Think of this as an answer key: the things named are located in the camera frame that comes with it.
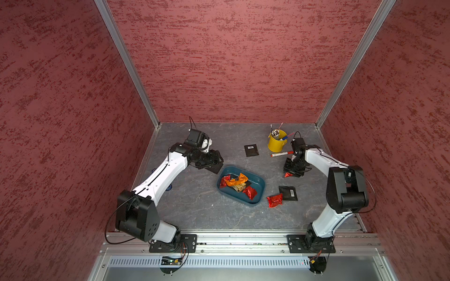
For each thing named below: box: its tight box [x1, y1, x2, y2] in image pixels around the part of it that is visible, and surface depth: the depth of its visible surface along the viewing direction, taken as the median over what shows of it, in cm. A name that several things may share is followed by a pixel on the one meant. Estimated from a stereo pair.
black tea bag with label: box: [244, 144, 260, 157], surface depth 109 cm
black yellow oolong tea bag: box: [232, 183, 247, 193], surface depth 89 cm
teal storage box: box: [216, 165, 267, 207], surface depth 90 cm
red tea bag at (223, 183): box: [220, 173, 232, 189], surface depth 91 cm
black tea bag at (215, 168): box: [204, 163, 224, 175], surface depth 100 cm
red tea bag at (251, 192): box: [242, 185, 258, 201], surface depth 87 cm
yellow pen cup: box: [267, 128, 288, 153], surface depth 102 cm
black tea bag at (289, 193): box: [278, 185, 299, 201], surface depth 91 cm
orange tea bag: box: [225, 172, 249, 187], surface depth 91 cm
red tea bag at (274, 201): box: [266, 193, 284, 208], surface depth 86 cm
